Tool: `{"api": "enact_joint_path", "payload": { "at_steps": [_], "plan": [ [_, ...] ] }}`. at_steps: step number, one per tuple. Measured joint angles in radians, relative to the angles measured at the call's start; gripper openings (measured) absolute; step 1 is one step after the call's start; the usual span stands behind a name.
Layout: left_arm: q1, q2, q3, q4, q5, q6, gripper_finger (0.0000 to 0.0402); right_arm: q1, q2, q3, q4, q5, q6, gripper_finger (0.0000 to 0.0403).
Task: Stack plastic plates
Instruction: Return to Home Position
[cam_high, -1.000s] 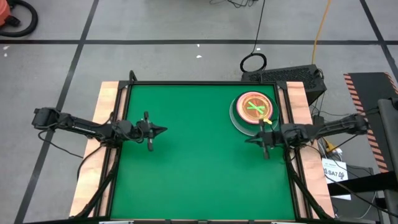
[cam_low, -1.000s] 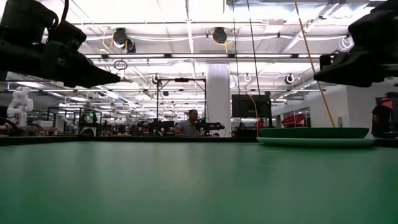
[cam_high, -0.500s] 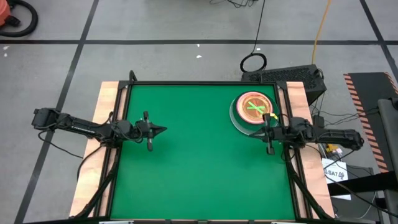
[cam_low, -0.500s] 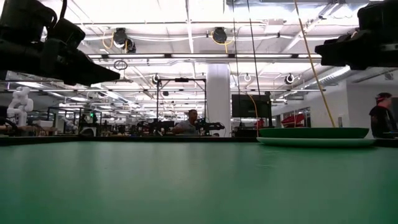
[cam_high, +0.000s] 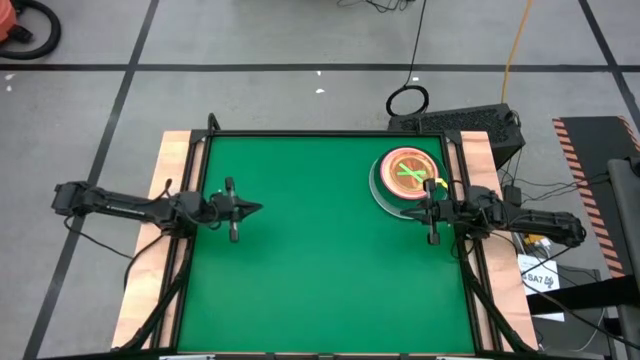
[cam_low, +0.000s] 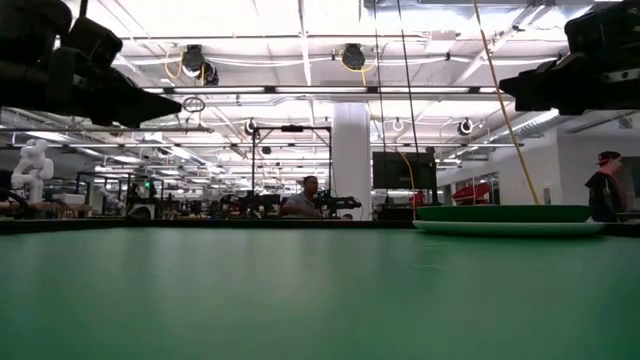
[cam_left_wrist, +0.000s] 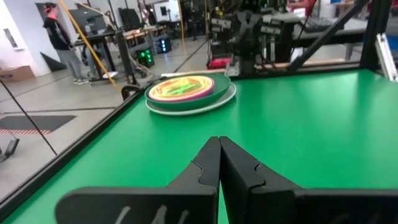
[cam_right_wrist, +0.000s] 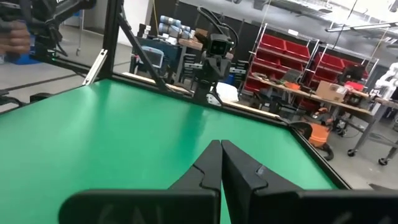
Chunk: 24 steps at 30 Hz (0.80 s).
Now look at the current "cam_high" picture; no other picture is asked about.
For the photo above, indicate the yellow gripper tag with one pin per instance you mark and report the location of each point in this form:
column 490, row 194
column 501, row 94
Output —
column 442, row 183

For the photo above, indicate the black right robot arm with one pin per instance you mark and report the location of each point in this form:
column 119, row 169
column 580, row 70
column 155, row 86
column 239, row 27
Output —
column 540, row 222

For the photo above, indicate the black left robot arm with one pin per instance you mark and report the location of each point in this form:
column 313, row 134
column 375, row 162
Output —
column 125, row 207

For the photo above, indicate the opaque pink plastic plate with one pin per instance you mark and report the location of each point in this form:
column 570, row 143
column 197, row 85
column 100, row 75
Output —
column 383, row 172

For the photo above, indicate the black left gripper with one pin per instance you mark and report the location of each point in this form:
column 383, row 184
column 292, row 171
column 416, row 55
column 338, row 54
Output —
column 222, row 209

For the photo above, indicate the black computer case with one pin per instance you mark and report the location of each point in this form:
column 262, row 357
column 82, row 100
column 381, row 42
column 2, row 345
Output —
column 465, row 125

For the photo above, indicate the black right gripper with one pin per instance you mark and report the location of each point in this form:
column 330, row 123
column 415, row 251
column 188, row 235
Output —
column 446, row 212

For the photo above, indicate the green table mat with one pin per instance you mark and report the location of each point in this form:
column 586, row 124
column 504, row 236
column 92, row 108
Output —
column 325, row 280

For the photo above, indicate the hazard striped black ramp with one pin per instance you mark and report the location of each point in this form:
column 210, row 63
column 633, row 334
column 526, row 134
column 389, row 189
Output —
column 595, row 145

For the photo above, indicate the black table frame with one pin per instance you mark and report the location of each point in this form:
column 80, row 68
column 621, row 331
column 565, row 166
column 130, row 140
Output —
column 325, row 133

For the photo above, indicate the white paper label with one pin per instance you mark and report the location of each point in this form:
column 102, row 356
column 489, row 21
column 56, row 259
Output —
column 537, row 275

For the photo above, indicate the black power brick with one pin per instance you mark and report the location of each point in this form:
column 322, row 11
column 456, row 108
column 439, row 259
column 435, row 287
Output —
column 512, row 195

